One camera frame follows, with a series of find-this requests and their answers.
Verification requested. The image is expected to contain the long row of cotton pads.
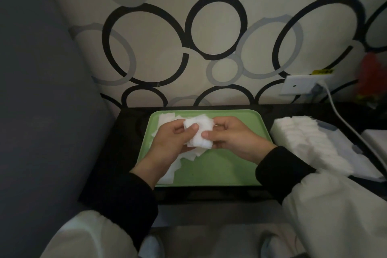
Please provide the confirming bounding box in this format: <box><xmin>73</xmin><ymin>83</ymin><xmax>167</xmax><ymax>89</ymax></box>
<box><xmin>270</xmin><ymin>115</ymin><xmax>355</xmax><ymax>177</ymax></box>

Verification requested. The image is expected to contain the person's left hand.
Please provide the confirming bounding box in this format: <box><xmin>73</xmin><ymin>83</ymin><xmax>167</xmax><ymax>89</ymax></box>
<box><xmin>130</xmin><ymin>120</ymin><xmax>200</xmax><ymax>190</ymax></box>

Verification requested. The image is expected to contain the grey upholstered furniture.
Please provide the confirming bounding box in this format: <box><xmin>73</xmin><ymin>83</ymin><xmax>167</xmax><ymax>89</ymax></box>
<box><xmin>0</xmin><ymin>0</ymin><xmax>118</xmax><ymax>258</ymax></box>

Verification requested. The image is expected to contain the red decoration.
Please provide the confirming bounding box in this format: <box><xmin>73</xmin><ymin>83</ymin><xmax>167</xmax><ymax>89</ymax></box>
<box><xmin>354</xmin><ymin>53</ymin><xmax>387</xmax><ymax>105</ymax></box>

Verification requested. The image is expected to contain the loose pile of cotton pads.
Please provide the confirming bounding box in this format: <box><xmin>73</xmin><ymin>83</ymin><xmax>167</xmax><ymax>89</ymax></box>
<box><xmin>151</xmin><ymin>112</ymin><xmax>213</xmax><ymax>185</ymax></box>

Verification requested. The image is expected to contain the white cotton pad bundle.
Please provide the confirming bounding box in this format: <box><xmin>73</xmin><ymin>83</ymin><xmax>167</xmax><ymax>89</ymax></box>
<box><xmin>183</xmin><ymin>116</ymin><xmax>216</xmax><ymax>150</ymax></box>

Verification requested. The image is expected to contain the white power cable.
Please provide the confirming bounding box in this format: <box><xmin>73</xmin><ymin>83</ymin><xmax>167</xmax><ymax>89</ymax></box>
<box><xmin>314</xmin><ymin>82</ymin><xmax>387</xmax><ymax>171</ymax></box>

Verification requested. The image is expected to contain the person's left forearm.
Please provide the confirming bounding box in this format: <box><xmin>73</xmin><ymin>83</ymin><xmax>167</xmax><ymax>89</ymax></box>
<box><xmin>39</xmin><ymin>171</ymin><xmax>159</xmax><ymax>258</ymax></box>

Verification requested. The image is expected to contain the person's right hand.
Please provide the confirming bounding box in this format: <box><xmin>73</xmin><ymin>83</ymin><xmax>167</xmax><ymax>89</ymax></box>
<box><xmin>201</xmin><ymin>116</ymin><xmax>278</xmax><ymax>165</ymax></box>

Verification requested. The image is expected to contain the white box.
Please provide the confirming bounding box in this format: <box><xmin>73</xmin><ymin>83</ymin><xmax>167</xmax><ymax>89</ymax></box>
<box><xmin>361</xmin><ymin>129</ymin><xmax>387</xmax><ymax>162</ymax></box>

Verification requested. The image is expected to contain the green plastic tray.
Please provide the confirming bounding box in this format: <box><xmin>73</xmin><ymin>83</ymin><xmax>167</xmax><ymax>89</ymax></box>
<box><xmin>134</xmin><ymin>109</ymin><xmax>275</xmax><ymax>188</ymax></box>

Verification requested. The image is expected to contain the white wall socket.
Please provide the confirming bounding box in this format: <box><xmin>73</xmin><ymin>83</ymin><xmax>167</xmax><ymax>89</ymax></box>
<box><xmin>278</xmin><ymin>75</ymin><xmax>326</xmax><ymax>96</ymax></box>

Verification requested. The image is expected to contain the clear plastic packaging bag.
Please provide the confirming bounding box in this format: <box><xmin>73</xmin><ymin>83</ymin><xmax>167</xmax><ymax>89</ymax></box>
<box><xmin>313</xmin><ymin>120</ymin><xmax>386</xmax><ymax>183</ymax></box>

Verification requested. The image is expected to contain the person's right forearm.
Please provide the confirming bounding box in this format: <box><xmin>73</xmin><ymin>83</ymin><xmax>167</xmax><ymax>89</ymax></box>
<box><xmin>255</xmin><ymin>145</ymin><xmax>387</xmax><ymax>258</ymax></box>

